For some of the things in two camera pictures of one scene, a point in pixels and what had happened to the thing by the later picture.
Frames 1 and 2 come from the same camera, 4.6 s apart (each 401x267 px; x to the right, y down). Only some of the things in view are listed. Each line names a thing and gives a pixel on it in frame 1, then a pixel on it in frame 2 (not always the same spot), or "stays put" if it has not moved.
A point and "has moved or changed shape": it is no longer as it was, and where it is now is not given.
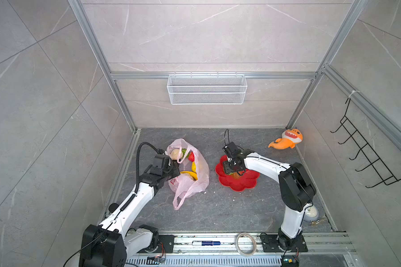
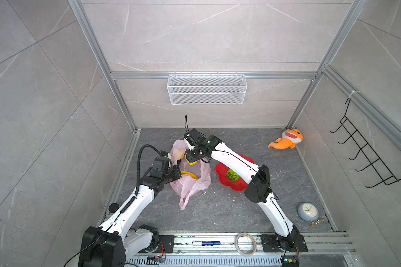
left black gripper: (174, 167) stays put
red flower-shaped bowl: (248, 179) stays put
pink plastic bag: (181, 188) has moved or changed shape
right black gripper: (226, 168) -> (190, 156)
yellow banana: (194, 176) stays put
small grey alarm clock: (311, 213) stays put
